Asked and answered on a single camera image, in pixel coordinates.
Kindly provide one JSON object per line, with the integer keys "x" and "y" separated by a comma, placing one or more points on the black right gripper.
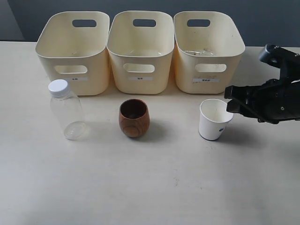
{"x": 272, "y": 102}

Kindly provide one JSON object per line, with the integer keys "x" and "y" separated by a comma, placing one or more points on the white paper cup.
{"x": 213, "y": 118}

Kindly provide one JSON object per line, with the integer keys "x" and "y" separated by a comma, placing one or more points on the brown wooden cup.
{"x": 134, "y": 118}

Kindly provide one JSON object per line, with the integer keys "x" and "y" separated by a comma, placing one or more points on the clear bottle white cap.
{"x": 67, "y": 108}

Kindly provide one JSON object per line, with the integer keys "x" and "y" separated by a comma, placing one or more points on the right cream plastic bin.
{"x": 208, "y": 50}

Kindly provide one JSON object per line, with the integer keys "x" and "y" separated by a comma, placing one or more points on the cream plastic bin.
{"x": 208, "y": 50}
{"x": 140, "y": 46}
{"x": 72, "y": 46}

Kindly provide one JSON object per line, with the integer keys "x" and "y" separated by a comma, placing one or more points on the middle cream plastic bin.
{"x": 140, "y": 46}

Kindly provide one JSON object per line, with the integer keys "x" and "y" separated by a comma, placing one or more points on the left cream plastic bin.
{"x": 72, "y": 46}

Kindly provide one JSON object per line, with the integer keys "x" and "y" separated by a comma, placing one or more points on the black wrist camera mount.
{"x": 286, "y": 61}

